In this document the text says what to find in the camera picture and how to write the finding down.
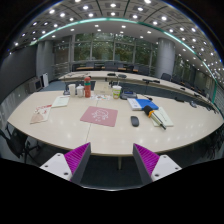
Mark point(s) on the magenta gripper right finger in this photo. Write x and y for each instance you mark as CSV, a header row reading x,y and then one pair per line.
x,y
151,166

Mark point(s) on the green-white drink cup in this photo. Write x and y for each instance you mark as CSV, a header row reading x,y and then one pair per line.
x,y
116,90

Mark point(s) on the white paper booklet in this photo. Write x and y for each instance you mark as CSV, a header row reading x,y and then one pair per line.
x,y
60,101

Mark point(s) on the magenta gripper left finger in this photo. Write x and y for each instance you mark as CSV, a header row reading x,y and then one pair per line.
x,y
69,166

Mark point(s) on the red water bottle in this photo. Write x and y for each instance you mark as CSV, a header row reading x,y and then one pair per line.
x,y
87,87

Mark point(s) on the pink-orange pamphlet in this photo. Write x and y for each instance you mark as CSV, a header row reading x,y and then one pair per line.
x,y
40,114

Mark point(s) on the grey calculator device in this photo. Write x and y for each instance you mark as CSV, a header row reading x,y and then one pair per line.
x,y
126,95

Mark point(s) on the blue folder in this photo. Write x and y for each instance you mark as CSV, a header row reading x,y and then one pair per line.
x,y
147,102

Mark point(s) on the colourful sticker sheet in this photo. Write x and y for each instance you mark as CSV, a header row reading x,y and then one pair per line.
x,y
101,97

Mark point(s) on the black office chair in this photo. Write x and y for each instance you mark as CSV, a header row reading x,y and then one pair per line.
x,y
19,144

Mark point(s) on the white air purifier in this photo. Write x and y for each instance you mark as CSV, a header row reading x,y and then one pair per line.
x,y
45,80

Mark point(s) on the black computer mouse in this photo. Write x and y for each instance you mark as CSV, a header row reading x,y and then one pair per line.
x,y
134,121

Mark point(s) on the green notebook with pen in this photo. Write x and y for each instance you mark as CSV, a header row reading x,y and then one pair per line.
x,y
161,113

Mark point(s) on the white jar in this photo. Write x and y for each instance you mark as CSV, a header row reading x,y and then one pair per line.
x,y
80,90

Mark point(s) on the pink mouse pad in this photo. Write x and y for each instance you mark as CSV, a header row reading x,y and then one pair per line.
x,y
100,116

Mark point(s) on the white book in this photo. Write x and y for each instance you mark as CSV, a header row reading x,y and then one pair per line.
x,y
135,106

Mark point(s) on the white paper cup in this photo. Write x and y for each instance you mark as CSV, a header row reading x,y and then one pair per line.
x,y
72,90

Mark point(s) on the black yellow cylindrical tool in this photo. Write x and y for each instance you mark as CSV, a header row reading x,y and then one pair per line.
x,y
148,110

